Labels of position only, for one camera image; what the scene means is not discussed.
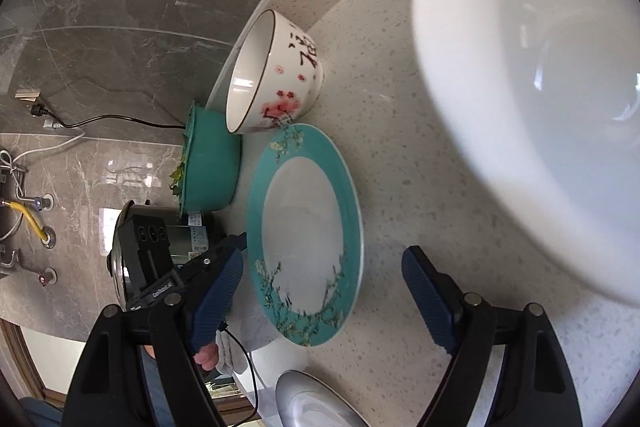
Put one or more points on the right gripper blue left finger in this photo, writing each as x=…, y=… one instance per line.
x=183, y=327

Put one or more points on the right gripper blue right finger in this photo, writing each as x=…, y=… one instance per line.
x=463, y=324

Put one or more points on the small teal floral plate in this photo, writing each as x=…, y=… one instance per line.
x=304, y=236

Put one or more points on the person's left hand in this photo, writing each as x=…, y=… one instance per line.
x=207, y=357

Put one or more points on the stainless rice cooker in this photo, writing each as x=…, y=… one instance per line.
x=150, y=241

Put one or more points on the teal bowl with scraps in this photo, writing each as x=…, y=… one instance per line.
x=208, y=172

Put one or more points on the grey rimmed white plate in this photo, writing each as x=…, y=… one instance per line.
x=304, y=401

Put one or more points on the small floral ceramic bowl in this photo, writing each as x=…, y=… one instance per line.
x=276, y=77

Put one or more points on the medium white bowl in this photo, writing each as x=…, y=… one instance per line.
x=542, y=99

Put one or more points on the wall power socket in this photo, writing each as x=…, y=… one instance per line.
x=27, y=96

